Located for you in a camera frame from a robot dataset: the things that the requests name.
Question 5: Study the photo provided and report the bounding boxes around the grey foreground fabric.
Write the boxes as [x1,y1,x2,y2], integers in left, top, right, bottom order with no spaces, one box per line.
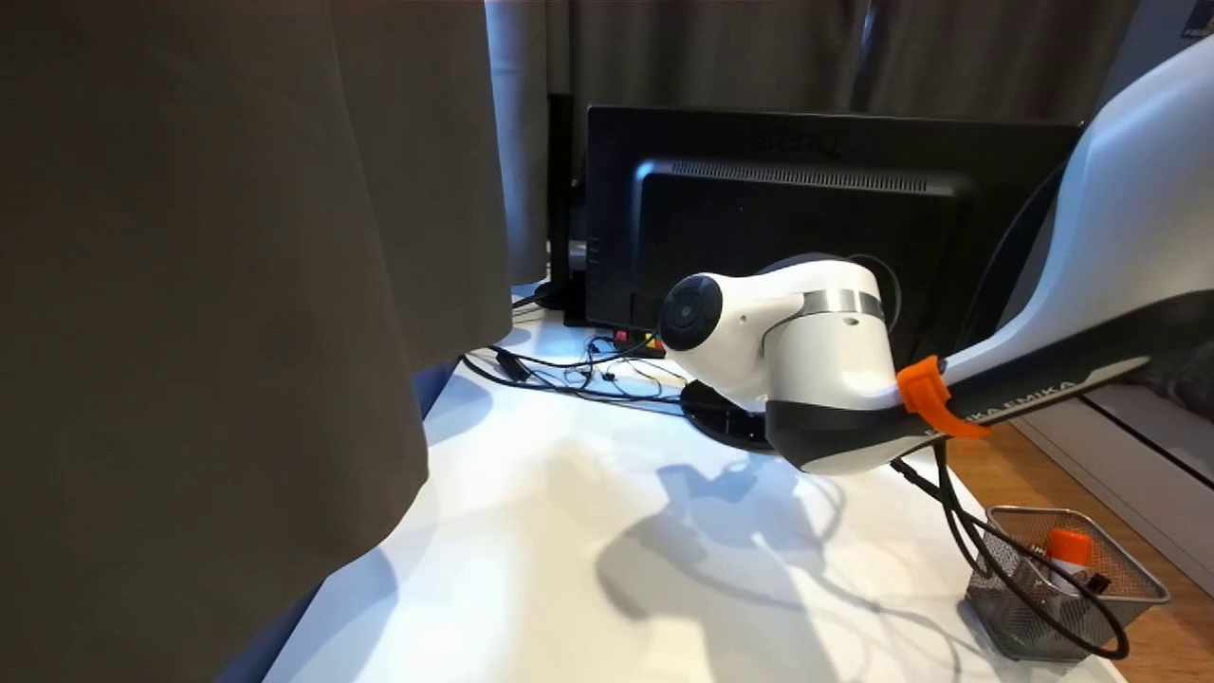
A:
[0,0,515,683]

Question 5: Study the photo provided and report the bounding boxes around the black upright panel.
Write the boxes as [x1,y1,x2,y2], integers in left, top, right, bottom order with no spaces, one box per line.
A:
[542,86,591,327]

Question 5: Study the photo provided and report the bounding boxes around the white low cabinet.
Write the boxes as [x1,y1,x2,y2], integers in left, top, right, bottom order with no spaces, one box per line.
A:
[1010,375,1214,599]

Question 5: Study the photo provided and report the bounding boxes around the black table cables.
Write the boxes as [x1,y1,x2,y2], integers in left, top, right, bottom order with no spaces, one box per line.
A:
[455,322,695,410]

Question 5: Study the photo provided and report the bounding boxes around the orange capped marker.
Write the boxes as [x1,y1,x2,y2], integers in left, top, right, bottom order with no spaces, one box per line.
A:
[1045,522,1100,578]

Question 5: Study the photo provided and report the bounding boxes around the orange strap on arm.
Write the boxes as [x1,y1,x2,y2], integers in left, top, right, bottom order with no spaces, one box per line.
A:
[890,353,989,447]

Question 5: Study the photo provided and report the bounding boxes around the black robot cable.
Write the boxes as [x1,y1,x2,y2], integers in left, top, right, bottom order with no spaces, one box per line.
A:
[889,432,1136,665]

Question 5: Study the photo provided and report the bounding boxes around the brown background curtain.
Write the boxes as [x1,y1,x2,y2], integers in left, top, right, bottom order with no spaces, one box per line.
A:
[549,0,1143,125]

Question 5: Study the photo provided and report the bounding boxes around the grey upright pole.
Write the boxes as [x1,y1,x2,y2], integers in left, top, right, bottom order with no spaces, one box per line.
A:
[483,0,559,292]

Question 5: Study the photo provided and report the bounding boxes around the black computer monitor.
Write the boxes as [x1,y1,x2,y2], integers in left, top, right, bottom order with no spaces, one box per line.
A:
[580,102,1088,368]

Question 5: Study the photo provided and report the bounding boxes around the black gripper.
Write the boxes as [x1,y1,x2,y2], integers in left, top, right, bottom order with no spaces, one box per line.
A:
[677,375,779,455]

